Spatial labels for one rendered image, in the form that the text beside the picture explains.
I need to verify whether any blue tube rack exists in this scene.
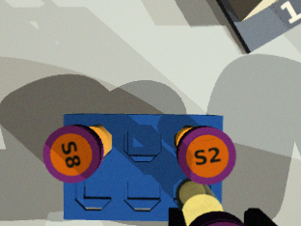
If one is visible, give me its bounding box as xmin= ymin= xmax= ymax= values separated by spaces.
xmin=64 ymin=113 xmax=223 ymax=221

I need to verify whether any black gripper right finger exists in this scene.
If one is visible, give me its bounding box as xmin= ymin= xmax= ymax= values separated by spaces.
xmin=244 ymin=208 xmax=278 ymax=226

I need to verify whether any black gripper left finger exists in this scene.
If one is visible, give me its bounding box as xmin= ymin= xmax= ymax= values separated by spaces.
xmin=168 ymin=208 xmax=187 ymax=226

